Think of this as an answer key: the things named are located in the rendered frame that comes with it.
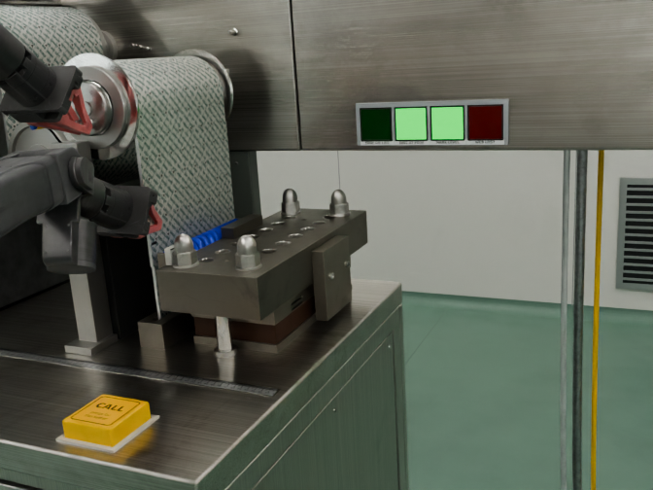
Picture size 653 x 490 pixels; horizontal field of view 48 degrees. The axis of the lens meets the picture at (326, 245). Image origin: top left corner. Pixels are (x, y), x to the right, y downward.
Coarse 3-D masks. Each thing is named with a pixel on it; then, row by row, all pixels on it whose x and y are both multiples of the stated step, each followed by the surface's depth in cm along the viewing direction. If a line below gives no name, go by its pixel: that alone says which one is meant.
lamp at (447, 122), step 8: (432, 112) 115; (440, 112) 115; (448, 112) 114; (456, 112) 114; (432, 120) 116; (440, 120) 115; (448, 120) 115; (456, 120) 114; (432, 128) 116; (440, 128) 116; (448, 128) 115; (456, 128) 115; (432, 136) 116; (440, 136) 116; (448, 136) 115; (456, 136) 115
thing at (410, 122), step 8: (400, 112) 118; (408, 112) 117; (416, 112) 117; (424, 112) 116; (400, 120) 118; (408, 120) 117; (416, 120) 117; (424, 120) 116; (400, 128) 118; (408, 128) 118; (416, 128) 117; (424, 128) 117; (400, 136) 119; (408, 136) 118; (416, 136) 118; (424, 136) 117
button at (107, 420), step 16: (96, 400) 86; (112, 400) 86; (128, 400) 86; (80, 416) 83; (96, 416) 82; (112, 416) 82; (128, 416) 82; (144, 416) 85; (64, 432) 82; (80, 432) 81; (96, 432) 80; (112, 432) 80; (128, 432) 82
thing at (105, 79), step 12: (84, 72) 100; (96, 72) 100; (108, 72) 100; (108, 84) 99; (120, 96) 99; (120, 108) 99; (120, 120) 100; (108, 132) 101; (120, 132) 101; (96, 144) 103; (108, 144) 102
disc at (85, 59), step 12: (72, 60) 102; (84, 60) 101; (96, 60) 100; (108, 60) 99; (120, 72) 99; (120, 84) 99; (132, 96) 99; (132, 108) 100; (132, 120) 100; (132, 132) 101; (120, 144) 102; (96, 156) 104; (108, 156) 103
